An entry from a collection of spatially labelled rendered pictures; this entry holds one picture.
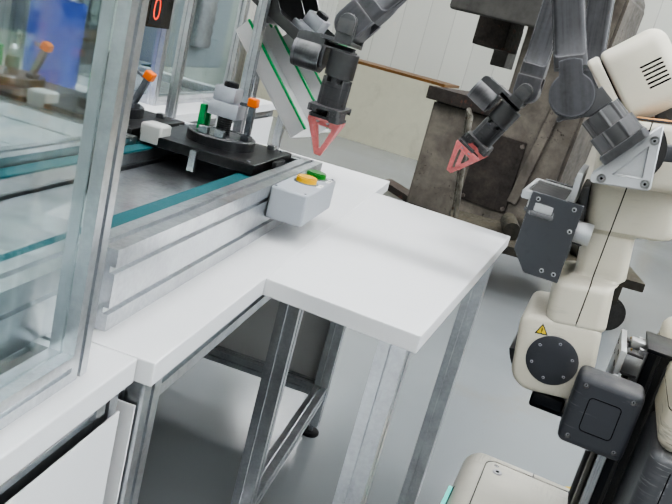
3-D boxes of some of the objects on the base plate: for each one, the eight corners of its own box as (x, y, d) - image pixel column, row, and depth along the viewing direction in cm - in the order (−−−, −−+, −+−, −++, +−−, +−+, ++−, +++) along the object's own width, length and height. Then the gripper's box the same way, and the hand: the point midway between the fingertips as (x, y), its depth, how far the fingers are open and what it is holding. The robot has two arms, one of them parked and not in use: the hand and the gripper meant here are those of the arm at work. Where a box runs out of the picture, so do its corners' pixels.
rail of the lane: (312, 205, 171) (323, 158, 168) (104, 331, 87) (120, 243, 84) (289, 198, 172) (300, 152, 169) (62, 316, 88) (76, 228, 85)
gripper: (349, 83, 140) (326, 163, 144) (360, 82, 149) (339, 157, 154) (314, 72, 141) (293, 152, 145) (328, 72, 150) (308, 146, 155)
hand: (318, 150), depth 149 cm, fingers closed
